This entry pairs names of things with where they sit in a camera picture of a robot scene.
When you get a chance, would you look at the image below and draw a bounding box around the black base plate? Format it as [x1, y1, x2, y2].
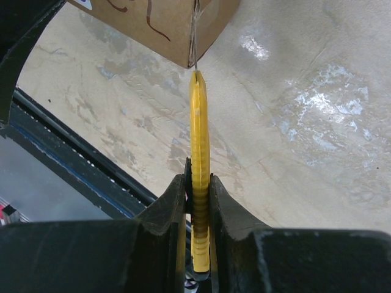
[1, 89, 157, 219]

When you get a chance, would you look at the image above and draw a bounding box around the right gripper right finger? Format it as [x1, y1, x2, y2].
[210, 176, 390, 292]

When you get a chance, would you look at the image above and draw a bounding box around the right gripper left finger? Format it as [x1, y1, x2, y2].
[1, 175, 186, 292]

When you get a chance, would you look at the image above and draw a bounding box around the aluminium rail frame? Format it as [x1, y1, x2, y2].
[1, 197, 31, 226]

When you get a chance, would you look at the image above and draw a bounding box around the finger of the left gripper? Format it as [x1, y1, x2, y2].
[1, 0, 65, 125]

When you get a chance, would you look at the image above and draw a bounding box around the yellow utility knife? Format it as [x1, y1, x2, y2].
[189, 1, 211, 281]

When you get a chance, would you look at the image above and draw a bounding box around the brown cardboard express box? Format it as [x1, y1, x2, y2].
[71, 0, 239, 68]

